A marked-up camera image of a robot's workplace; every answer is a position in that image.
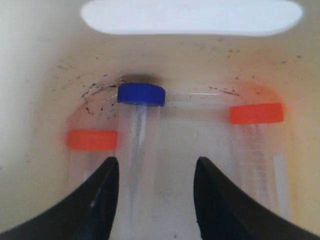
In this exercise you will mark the labelled orange-capped clear tube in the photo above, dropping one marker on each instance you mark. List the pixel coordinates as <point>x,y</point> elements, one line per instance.
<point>258,146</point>

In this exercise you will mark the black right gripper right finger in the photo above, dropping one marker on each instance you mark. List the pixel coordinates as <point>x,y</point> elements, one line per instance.
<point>225,212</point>

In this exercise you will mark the blue-capped clear tube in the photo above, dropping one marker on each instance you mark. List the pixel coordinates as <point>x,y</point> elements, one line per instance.
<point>139,106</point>

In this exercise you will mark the white plastic bin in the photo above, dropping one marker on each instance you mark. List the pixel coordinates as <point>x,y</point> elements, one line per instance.
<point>61,62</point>

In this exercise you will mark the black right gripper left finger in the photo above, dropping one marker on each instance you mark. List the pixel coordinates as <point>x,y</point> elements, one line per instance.
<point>88,213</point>

